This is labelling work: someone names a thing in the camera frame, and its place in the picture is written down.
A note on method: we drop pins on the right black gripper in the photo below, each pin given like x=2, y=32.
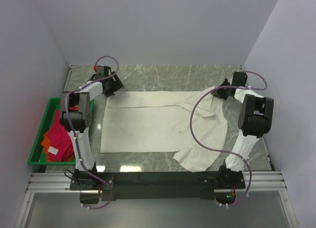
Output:
x=219, y=94

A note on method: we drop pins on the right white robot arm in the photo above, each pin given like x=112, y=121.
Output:
x=255, y=120

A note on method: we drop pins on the white t shirt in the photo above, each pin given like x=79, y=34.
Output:
x=190, y=124

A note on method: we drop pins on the green plastic bin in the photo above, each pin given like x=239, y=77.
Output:
x=37, y=155

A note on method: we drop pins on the aluminium frame rail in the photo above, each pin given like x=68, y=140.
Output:
x=57, y=182

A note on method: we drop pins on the black base beam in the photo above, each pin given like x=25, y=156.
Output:
x=155, y=185

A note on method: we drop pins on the orange t shirt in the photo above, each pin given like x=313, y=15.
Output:
x=45, y=141

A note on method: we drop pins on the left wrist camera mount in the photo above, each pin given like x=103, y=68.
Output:
x=98, y=68

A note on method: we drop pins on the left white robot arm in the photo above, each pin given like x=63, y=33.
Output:
x=76, y=116

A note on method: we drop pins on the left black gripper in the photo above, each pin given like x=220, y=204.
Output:
x=117, y=85

